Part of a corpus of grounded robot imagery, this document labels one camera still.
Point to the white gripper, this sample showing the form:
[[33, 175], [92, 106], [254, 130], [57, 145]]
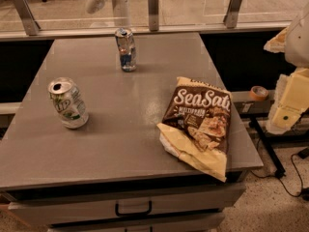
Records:
[[298, 43]]

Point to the Red Bull can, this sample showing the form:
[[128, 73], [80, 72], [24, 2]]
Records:
[[127, 50]]

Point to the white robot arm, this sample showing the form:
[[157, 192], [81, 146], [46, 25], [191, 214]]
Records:
[[293, 41]]

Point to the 7up can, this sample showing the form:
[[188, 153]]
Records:
[[68, 102]]

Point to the tape roll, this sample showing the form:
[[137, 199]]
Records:
[[258, 93]]

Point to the black stand leg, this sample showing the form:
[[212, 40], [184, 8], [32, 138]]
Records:
[[280, 170]]

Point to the Sea Salt chips bag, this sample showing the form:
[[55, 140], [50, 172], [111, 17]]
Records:
[[195, 126]]

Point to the lower drawer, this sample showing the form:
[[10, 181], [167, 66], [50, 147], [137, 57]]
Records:
[[185, 223]]

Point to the right metal railing bracket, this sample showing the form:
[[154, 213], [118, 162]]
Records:
[[231, 17]]

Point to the metal railing bracket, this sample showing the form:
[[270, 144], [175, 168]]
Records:
[[153, 11], [231, 17], [30, 25]]

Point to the middle metal railing bracket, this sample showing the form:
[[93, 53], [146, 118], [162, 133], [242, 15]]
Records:
[[153, 11]]

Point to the upper drawer with handle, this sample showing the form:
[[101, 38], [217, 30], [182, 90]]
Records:
[[127, 204]]

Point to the left metal railing bracket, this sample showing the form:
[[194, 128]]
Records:
[[30, 25]]

